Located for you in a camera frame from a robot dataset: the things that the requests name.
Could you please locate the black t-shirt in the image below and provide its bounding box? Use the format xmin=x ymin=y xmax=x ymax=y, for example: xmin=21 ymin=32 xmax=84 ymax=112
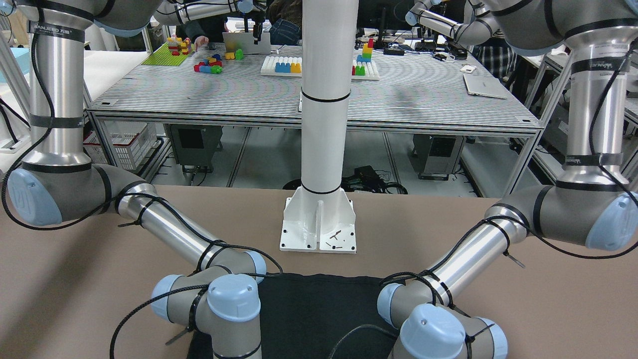
xmin=187 ymin=273 xmax=405 ymax=359

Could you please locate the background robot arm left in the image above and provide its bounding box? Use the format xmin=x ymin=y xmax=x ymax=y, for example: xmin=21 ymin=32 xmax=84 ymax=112
xmin=153 ymin=0 xmax=267 ymax=26

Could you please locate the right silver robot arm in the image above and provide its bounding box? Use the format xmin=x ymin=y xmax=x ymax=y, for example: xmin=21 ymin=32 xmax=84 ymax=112
xmin=1 ymin=0 xmax=269 ymax=359

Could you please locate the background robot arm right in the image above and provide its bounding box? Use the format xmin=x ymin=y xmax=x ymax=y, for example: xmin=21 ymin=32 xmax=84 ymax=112
xmin=405 ymin=0 xmax=499 ymax=47

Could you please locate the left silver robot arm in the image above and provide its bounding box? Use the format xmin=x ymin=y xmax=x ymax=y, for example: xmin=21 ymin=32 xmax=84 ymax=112
xmin=353 ymin=0 xmax=637 ymax=359

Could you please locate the white block tray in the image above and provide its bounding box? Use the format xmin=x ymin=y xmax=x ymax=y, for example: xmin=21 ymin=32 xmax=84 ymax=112
xmin=260 ymin=55 xmax=302 ymax=77

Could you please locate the grey computer box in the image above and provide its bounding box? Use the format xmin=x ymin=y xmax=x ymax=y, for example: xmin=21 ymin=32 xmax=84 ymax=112
xmin=164 ymin=124 xmax=223 ymax=169
xmin=412 ymin=134 xmax=465 ymax=181

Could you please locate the closed silver laptop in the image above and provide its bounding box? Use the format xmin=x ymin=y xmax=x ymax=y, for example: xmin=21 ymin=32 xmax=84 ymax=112
xmin=463 ymin=73 xmax=507 ymax=99

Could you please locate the white plastic basket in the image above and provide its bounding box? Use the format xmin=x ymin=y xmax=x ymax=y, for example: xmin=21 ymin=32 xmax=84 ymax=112
xmin=83 ymin=121 xmax=157 ymax=171

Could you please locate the green building block baseplate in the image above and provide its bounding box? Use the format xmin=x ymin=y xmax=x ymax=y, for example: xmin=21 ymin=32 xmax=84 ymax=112
xmin=141 ymin=42 xmax=194 ymax=67

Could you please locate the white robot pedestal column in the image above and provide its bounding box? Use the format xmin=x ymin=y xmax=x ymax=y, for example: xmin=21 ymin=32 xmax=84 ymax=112
xmin=279 ymin=0 xmax=358 ymax=254

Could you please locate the black cable bundle on floor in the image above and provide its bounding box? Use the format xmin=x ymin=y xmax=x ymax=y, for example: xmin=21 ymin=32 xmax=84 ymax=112
xmin=283 ymin=166 xmax=408 ymax=195

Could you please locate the grey aluminium frame workbench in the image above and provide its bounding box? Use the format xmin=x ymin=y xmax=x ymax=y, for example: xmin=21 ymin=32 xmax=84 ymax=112
xmin=87 ymin=47 xmax=544 ymax=197

